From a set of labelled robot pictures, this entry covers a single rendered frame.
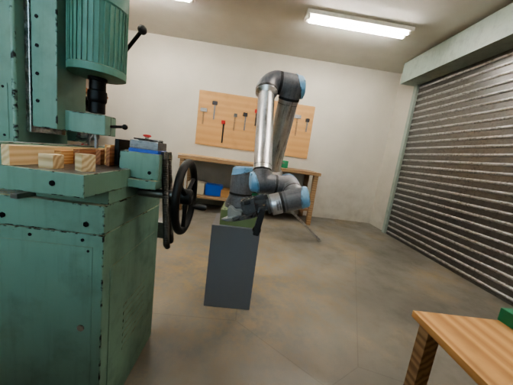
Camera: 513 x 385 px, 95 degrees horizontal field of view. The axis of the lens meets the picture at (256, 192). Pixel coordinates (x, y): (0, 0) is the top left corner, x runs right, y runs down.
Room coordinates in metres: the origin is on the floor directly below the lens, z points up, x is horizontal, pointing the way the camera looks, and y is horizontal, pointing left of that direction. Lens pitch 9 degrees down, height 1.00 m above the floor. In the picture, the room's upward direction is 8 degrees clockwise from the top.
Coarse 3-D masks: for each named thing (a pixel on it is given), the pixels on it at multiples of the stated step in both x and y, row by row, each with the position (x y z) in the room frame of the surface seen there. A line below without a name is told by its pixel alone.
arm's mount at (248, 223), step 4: (224, 204) 1.55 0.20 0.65; (224, 208) 1.45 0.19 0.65; (224, 212) 1.41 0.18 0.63; (224, 216) 1.41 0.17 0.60; (220, 220) 1.40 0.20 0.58; (244, 220) 1.41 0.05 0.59; (248, 220) 1.42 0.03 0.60; (252, 220) 1.42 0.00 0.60; (220, 224) 1.41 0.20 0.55; (224, 224) 1.41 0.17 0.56; (228, 224) 1.41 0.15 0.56; (232, 224) 1.41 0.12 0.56; (236, 224) 1.41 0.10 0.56; (240, 224) 1.41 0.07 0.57; (244, 224) 1.41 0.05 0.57; (248, 224) 1.42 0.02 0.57; (252, 224) 1.42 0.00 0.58
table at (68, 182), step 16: (0, 176) 0.56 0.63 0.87; (16, 176) 0.56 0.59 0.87; (32, 176) 0.56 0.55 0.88; (48, 176) 0.57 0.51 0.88; (64, 176) 0.57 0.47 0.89; (80, 176) 0.57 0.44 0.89; (96, 176) 0.62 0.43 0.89; (112, 176) 0.69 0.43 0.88; (128, 176) 0.79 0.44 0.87; (48, 192) 0.57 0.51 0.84; (64, 192) 0.57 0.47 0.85; (80, 192) 0.57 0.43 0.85; (96, 192) 0.62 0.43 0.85
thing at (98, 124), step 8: (72, 112) 0.83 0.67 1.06; (80, 112) 0.83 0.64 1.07; (72, 120) 0.83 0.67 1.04; (80, 120) 0.83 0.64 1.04; (88, 120) 0.83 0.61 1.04; (96, 120) 0.84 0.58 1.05; (104, 120) 0.84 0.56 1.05; (112, 120) 0.88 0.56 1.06; (72, 128) 0.83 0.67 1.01; (80, 128) 0.83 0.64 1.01; (88, 128) 0.83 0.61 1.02; (96, 128) 0.84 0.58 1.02; (104, 128) 0.84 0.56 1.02; (112, 128) 0.88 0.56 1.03; (96, 136) 0.86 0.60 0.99; (112, 136) 0.89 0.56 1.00
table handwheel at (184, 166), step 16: (192, 160) 0.90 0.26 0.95; (176, 176) 0.77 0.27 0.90; (192, 176) 0.98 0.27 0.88; (144, 192) 0.86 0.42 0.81; (160, 192) 0.86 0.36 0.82; (176, 192) 0.75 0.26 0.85; (192, 192) 0.89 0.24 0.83; (176, 208) 0.75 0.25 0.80; (192, 208) 0.99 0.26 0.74; (176, 224) 0.76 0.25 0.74
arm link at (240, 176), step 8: (240, 168) 1.47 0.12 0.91; (248, 168) 1.48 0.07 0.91; (232, 176) 1.50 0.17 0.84; (240, 176) 1.47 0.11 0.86; (248, 176) 1.48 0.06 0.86; (232, 184) 1.49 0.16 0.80; (240, 184) 1.46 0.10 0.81; (248, 184) 1.47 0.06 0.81; (240, 192) 1.47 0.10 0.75; (248, 192) 1.49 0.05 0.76
